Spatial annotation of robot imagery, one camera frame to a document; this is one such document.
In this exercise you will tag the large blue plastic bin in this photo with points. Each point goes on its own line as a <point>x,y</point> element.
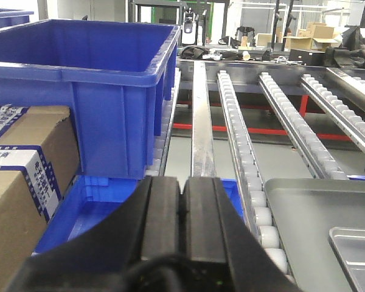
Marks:
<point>113,76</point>

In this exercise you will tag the large silver outer tray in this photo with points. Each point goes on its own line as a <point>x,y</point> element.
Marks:
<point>304,211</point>

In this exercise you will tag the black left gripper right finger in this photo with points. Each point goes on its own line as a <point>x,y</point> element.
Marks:
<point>223,250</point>

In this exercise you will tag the open cardboard boxes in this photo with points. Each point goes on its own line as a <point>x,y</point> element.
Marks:
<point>316,36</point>

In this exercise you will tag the taped cardboard box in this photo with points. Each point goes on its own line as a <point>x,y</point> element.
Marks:
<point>38,160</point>

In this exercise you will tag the flat steel guide rail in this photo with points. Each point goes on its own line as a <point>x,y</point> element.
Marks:
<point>202,154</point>

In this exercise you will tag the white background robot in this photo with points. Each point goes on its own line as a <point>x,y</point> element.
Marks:
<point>190,28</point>

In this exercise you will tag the white roller conveyor rail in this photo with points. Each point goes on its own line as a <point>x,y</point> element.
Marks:
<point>320,163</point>
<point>346,119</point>
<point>257,214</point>

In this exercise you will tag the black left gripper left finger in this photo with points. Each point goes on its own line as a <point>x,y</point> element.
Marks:
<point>135,247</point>

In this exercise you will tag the small ribbed silver tray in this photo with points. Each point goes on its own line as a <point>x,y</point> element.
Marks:
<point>348,245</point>

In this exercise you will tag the red steel frame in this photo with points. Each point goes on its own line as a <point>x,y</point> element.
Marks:
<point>269,131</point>

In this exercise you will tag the lower blue plastic bin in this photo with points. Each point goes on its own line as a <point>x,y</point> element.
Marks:
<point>89,202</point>

